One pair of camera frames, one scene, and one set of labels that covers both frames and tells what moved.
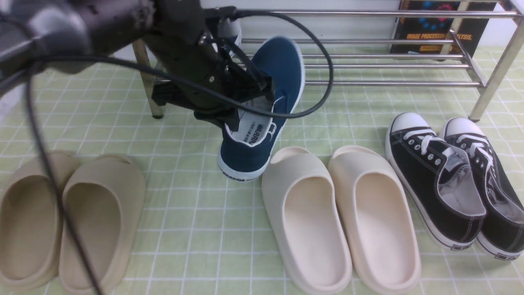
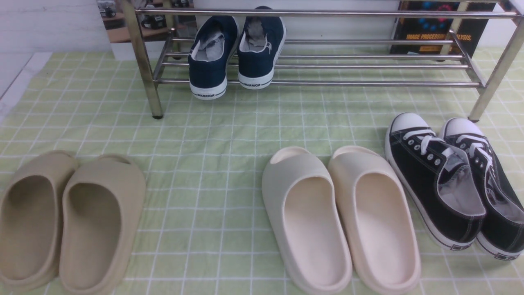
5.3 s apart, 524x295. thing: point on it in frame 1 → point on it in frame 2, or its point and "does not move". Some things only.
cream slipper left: x=307 y=219 does not move
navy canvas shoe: x=246 y=154 → x=261 y=40
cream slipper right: x=375 y=221 does not move
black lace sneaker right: x=501 y=232 does not move
